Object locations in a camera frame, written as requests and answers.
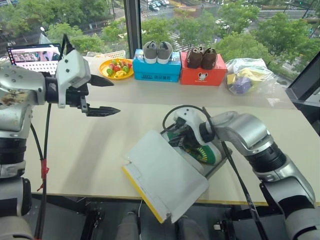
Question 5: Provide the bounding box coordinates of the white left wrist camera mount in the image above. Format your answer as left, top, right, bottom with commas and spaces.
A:
55, 48, 92, 109

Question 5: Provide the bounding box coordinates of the laptop with white keyboard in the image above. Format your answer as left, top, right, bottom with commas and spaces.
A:
6, 42, 62, 76

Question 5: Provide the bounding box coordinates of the clear plastic bag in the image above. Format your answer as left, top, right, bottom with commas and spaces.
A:
223, 57, 279, 97

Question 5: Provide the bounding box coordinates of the yellow block in bag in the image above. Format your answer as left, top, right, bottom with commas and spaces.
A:
236, 68, 261, 84

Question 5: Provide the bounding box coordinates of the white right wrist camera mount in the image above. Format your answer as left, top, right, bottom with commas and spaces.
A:
171, 107, 212, 151

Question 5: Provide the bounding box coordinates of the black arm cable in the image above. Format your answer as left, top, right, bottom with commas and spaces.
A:
162, 105, 266, 240
29, 33, 76, 240

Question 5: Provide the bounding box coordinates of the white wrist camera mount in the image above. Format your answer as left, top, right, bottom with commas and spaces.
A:
55, 48, 92, 109
171, 107, 212, 151

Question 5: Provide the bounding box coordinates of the red shoebox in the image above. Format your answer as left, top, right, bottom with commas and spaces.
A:
179, 50, 229, 87

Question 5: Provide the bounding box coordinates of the grey canvas shoe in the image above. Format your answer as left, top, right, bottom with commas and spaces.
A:
156, 40, 174, 65
142, 40, 159, 64

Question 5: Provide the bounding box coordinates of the yellow plate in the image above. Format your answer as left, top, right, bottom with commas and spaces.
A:
98, 58, 135, 81

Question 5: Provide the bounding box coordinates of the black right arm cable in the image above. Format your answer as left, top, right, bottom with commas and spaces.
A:
162, 105, 266, 240

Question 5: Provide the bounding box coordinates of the brown suede shoe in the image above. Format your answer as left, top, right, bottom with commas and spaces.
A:
200, 47, 218, 71
185, 47, 204, 69

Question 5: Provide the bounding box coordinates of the black monitor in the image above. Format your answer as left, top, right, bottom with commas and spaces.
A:
284, 50, 320, 138

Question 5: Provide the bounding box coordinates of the dark window frame post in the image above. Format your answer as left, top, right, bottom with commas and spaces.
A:
123, 0, 144, 59

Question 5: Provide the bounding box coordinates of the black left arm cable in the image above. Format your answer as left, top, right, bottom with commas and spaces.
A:
29, 33, 76, 240

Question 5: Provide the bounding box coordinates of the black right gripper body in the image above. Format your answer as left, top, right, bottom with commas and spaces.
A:
168, 117, 199, 151

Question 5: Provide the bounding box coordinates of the white shoebox with yellow lid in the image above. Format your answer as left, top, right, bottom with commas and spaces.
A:
121, 128, 233, 225

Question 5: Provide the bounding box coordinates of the red cable tape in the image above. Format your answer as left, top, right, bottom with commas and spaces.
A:
37, 158, 50, 192

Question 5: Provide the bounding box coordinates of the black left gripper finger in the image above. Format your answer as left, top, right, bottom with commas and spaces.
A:
85, 105, 122, 118
88, 73, 115, 88

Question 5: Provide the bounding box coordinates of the purple block in bag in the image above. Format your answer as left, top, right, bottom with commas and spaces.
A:
230, 76, 252, 96

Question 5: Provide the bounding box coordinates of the white plastic basket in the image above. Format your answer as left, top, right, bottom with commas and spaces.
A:
85, 49, 127, 61

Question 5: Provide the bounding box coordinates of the blue shoebox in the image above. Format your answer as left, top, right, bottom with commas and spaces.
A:
131, 48, 182, 83

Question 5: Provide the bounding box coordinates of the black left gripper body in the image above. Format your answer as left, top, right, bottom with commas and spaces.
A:
65, 83, 90, 113

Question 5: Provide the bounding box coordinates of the black table frame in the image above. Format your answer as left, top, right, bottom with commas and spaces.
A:
24, 192, 278, 240

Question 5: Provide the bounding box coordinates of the green and white shoe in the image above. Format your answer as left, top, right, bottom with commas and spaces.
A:
166, 130, 224, 166

